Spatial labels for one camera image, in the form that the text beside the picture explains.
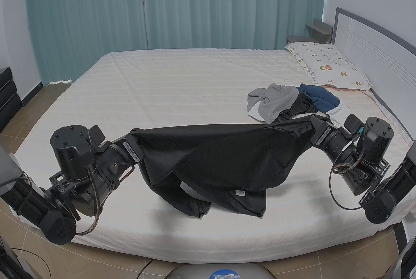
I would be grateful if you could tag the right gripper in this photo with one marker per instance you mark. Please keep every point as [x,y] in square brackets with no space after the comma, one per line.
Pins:
[334,143]

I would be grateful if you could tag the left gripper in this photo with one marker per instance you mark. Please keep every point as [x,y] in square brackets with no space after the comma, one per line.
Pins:
[117,157]

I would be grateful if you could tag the black T-shirt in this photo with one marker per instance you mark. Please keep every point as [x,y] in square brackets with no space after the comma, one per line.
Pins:
[227,157]

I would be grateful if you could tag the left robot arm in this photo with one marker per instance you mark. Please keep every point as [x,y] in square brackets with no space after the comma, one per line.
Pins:
[61,154]

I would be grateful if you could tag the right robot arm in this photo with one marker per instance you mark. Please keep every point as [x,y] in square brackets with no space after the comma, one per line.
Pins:
[377,141]

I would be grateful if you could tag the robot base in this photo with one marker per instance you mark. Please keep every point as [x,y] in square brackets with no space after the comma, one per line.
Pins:
[195,272]

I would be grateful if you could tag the white garment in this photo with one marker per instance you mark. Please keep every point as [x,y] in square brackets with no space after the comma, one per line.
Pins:
[339,113]

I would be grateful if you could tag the dark blue garment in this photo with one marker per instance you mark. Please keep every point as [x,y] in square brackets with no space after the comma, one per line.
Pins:
[321,99]

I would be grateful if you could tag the black garment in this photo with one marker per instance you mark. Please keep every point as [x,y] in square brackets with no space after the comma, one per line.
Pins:
[302,105]

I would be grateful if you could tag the grey garment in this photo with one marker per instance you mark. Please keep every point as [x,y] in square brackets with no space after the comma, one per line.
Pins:
[276,99]

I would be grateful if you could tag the white printed pillow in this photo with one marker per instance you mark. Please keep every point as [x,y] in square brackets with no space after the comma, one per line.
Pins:
[328,63]

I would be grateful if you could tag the bed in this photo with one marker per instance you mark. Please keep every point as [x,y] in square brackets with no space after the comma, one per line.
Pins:
[182,86]

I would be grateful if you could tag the grey bedside table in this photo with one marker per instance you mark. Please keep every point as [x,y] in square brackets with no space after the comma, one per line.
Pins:
[321,27]

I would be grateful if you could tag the black chest of drawers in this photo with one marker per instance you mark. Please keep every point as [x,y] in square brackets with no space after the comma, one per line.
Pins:
[8,99]

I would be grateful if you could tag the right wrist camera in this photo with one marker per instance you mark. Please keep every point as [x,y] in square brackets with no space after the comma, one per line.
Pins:
[353,124]

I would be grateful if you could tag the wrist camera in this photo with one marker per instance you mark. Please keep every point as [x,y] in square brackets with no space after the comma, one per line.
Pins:
[97,134]
[353,124]

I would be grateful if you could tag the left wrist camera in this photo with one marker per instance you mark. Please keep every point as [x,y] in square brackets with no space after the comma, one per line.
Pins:
[97,134]

